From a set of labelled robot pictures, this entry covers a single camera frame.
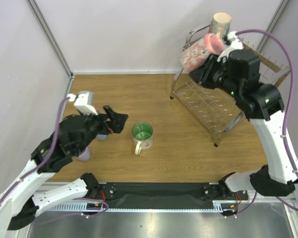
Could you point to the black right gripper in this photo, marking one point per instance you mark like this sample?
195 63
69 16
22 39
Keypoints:
204 73

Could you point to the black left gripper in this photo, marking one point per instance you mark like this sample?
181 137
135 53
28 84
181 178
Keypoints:
117 121

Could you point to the pink ceramic mug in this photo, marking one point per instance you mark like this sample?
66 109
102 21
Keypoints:
197 54

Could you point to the green interior white mug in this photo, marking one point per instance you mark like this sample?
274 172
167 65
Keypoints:
142 133

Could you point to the cream patterned ceramic mug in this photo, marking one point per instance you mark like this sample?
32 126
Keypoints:
220 24

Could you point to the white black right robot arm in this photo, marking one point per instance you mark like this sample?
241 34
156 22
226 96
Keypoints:
238 75

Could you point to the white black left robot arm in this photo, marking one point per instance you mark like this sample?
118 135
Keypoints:
20 204

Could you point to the blue plastic cup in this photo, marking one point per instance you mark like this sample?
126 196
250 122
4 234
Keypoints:
101 137

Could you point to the lilac plastic cup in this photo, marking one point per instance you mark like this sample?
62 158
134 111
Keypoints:
85 155

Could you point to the white object bottom left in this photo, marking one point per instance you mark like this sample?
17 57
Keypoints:
6 212

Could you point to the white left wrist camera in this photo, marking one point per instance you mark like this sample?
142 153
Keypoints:
83 102

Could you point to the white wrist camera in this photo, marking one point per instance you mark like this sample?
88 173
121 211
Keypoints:
83 102
233 43

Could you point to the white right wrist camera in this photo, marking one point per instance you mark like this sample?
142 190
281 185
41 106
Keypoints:
233 43

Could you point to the steel wire dish rack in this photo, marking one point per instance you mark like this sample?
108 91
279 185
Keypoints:
214 109

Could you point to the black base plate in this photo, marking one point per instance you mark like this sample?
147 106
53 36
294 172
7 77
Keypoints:
140 192

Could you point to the aluminium slotted rail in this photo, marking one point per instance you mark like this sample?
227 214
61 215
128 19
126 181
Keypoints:
217 206

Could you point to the aluminium right corner post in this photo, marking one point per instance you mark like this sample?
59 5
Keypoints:
273 23

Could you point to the aluminium corner post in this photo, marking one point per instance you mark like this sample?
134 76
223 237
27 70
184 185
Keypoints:
273 23
34 7

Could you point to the aluminium left corner post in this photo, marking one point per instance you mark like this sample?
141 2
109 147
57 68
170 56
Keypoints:
34 7

